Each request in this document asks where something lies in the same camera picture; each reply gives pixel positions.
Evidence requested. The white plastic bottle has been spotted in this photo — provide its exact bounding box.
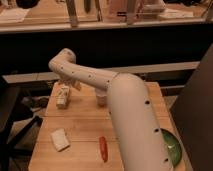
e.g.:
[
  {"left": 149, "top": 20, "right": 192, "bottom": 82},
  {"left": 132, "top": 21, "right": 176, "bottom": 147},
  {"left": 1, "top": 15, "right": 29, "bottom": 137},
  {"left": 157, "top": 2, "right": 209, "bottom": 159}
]
[{"left": 56, "top": 86, "right": 70, "bottom": 109}]

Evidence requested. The green ceramic bowl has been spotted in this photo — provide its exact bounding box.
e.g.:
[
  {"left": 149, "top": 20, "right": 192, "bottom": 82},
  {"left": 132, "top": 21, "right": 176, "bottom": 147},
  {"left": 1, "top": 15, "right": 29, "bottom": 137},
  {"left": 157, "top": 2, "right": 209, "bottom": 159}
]
[{"left": 161, "top": 129, "right": 182, "bottom": 167}]

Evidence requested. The black office chair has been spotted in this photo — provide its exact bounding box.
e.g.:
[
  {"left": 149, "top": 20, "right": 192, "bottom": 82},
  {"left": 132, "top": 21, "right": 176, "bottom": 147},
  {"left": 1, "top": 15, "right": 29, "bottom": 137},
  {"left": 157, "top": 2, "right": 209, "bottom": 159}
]
[{"left": 0, "top": 75, "right": 43, "bottom": 171}]

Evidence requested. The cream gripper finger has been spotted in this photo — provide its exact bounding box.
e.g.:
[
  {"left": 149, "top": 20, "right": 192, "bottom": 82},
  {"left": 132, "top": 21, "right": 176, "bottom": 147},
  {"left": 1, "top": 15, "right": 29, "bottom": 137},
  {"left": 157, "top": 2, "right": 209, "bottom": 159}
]
[
  {"left": 57, "top": 80, "right": 64, "bottom": 85},
  {"left": 73, "top": 81, "right": 81, "bottom": 91}
]

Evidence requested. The white paper cup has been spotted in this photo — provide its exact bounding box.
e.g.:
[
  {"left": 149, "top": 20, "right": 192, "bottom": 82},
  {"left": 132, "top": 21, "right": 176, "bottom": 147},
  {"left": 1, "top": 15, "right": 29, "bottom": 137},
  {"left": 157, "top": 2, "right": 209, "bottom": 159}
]
[{"left": 95, "top": 89, "right": 107, "bottom": 106}]

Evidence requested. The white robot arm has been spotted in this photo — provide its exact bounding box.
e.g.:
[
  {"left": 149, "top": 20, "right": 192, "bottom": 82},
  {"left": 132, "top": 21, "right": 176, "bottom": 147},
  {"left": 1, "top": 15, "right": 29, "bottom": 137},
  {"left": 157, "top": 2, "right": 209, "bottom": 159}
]
[{"left": 49, "top": 48, "right": 174, "bottom": 171}]

